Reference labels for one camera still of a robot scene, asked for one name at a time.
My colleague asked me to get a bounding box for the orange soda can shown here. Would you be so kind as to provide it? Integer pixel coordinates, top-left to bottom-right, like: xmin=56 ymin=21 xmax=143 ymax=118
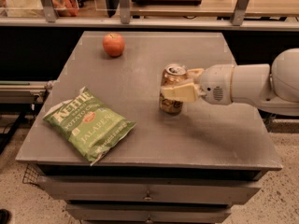
xmin=159 ymin=63 xmax=187 ymax=115

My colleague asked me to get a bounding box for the red apple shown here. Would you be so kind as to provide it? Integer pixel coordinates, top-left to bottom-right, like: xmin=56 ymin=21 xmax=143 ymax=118
xmin=102 ymin=33 xmax=125 ymax=57

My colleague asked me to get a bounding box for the drawer with knob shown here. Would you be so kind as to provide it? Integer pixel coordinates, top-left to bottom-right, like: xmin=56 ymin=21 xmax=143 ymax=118
xmin=37 ymin=175 xmax=260 ymax=205
xmin=66 ymin=204 xmax=231 ymax=224

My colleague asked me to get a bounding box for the grey drawer cabinet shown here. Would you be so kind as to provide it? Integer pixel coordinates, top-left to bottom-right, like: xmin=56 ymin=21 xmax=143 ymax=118
xmin=17 ymin=32 xmax=281 ymax=210

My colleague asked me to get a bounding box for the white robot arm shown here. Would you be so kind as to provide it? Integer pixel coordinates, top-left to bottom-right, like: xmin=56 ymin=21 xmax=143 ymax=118
xmin=161 ymin=49 xmax=299 ymax=116

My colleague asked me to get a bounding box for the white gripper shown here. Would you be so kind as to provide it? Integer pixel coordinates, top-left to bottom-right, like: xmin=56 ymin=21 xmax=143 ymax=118
xmin=161 ymin=64 xmax=235 ymax=105

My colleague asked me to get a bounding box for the grey side shelf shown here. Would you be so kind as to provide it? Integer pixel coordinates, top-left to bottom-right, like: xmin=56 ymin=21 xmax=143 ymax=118
xmin=0 ymin=80 xmax=54 ymax=104

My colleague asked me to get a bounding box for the green jalapeno chip bag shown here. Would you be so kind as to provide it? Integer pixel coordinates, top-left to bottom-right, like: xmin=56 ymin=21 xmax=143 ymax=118
xmin=43 ymin=87 xmax=135 ymax=165

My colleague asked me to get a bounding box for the metal rail frame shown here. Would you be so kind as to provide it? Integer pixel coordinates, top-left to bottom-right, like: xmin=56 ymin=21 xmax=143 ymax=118
xmin=0 ymin=0 xmax=299 ymax=31

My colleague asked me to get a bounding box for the lower drawer with knob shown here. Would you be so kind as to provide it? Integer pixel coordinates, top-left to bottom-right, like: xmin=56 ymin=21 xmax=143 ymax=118
xmin=66 ymin=204 xmax=231 ymax=224

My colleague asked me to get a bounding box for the wire basket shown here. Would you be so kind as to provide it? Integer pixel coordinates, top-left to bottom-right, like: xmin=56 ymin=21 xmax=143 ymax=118
xmin=22 ymin=164 xmax=39 ymax=186

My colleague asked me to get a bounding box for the upper drawer with knob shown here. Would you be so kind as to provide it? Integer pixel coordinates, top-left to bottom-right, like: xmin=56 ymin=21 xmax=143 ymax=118
xmin=37 ymin=175 xmax=260 ymax=205

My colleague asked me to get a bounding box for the snack bag behind rail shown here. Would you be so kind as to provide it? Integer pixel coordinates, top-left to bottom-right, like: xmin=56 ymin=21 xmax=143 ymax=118
xmin=52 ymin=0 xmax=78 ymax=17

